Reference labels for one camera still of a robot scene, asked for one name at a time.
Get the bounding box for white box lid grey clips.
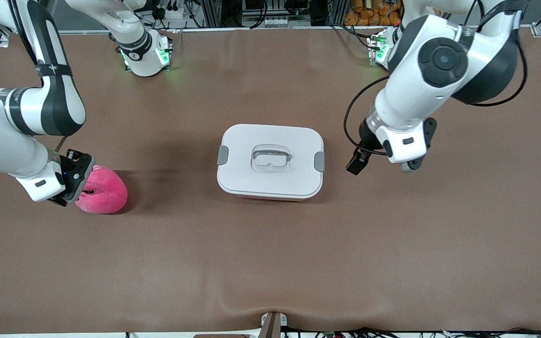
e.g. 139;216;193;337
217;124;325;201

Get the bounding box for orange snack bag pile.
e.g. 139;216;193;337
344;0;403;27

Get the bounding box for brown table mat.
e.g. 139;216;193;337
0;24;541;335

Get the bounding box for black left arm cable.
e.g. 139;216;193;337
343;0;530;156

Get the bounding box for metal clamp bracket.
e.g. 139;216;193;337
258;311;288;338

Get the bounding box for white power strip with plugs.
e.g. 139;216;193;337
151;0;186;20

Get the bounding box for pink plush toy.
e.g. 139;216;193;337
74;164;129;215

